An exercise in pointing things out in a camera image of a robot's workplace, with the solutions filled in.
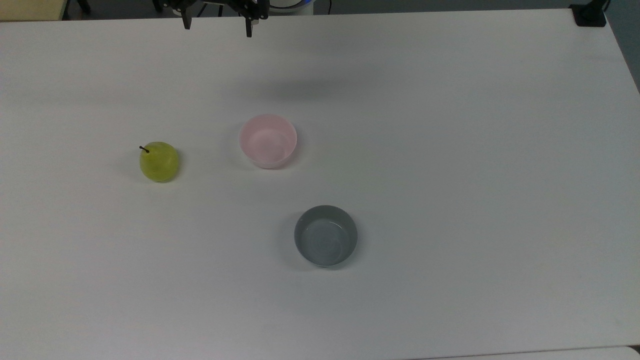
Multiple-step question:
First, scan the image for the black table clamp mount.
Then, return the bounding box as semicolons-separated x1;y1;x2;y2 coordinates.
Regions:
569;0;612;28

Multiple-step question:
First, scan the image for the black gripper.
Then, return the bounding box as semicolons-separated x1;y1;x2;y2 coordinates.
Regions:
152;0;271;39

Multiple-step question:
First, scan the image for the light wooden board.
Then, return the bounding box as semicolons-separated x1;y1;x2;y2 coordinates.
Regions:
0;0;69;22

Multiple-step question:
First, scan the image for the pink plastic bowl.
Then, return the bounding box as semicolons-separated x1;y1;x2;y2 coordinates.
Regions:
238;114;298;170

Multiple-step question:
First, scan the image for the grey plastic bowl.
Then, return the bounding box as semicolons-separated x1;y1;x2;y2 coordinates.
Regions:
293;204;359;268

